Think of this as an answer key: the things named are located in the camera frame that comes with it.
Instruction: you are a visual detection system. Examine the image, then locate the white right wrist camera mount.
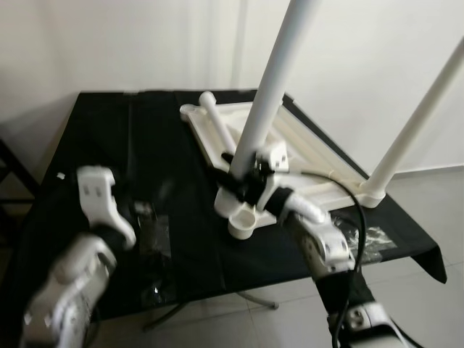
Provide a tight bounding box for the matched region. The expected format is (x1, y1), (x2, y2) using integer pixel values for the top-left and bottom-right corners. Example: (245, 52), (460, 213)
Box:
(255, 141), (294, 217)

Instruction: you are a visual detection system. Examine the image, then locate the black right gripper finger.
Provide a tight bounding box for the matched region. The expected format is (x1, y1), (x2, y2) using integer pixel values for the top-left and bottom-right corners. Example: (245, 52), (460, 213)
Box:
(210, 165), (240, 196)

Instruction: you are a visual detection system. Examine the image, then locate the black tablecloth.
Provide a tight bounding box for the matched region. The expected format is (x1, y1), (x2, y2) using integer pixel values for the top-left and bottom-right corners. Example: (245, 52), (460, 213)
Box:
(0, 88), (448, 327)

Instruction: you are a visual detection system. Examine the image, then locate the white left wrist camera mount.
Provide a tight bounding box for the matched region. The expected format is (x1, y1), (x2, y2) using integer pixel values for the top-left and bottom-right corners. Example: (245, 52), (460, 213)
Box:
(76, 165), (137, 251)

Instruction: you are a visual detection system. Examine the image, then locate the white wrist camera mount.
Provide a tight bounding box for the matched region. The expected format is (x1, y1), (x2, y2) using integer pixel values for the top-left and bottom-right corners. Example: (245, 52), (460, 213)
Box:
(76, 165), (137, 251)
(255, 141), (294, 217)

